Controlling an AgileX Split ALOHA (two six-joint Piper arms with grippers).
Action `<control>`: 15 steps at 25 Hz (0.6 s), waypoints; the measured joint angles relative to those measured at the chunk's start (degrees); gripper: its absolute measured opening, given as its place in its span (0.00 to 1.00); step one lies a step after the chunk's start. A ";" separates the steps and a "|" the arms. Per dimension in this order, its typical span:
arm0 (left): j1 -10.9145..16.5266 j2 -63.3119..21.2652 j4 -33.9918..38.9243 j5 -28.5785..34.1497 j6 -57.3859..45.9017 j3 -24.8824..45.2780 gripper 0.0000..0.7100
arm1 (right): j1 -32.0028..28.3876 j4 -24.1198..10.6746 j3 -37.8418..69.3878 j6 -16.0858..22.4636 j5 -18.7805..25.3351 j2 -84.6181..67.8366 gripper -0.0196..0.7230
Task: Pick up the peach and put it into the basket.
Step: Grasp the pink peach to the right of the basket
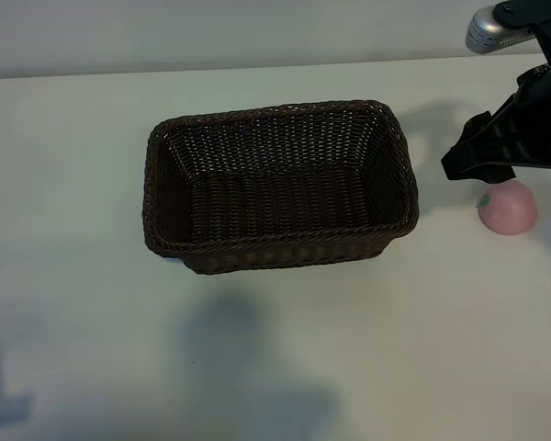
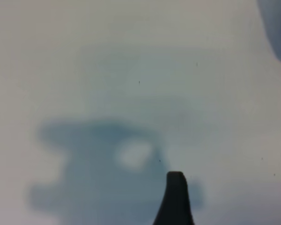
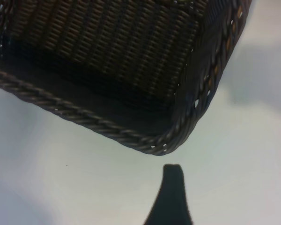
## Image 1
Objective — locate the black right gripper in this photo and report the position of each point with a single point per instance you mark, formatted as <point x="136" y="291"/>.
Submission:
<point x="537" y="124"/>

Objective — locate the pink peach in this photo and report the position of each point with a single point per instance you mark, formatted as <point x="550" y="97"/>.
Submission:
<point x="509" y="209"/>

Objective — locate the dark brown woven basket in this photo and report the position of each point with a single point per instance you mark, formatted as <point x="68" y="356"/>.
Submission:
<point x="275" y="202"/>

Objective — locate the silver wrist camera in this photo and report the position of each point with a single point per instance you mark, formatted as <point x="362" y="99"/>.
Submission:
<point x="486" y="30"/>

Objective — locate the black camera bracket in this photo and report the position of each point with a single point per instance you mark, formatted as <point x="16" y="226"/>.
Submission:
<point x="548" y="27"/>

